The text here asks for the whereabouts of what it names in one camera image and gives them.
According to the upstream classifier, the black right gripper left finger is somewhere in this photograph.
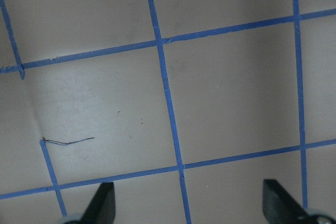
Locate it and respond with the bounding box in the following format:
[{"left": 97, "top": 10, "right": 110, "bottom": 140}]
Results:
[{"left": 79, "top": 182, "right": 116, "bottom": 224}]

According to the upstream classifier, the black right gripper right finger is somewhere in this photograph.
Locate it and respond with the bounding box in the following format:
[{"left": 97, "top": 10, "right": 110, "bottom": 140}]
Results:
[{"left": 262, "top": 179, "right": 318, "bottom": 224}]

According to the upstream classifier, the thin dark wire strand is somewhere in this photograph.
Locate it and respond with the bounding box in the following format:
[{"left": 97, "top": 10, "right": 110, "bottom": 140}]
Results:
[{"left": 41, "top": 136, "right": 96, "bottom": 146}]

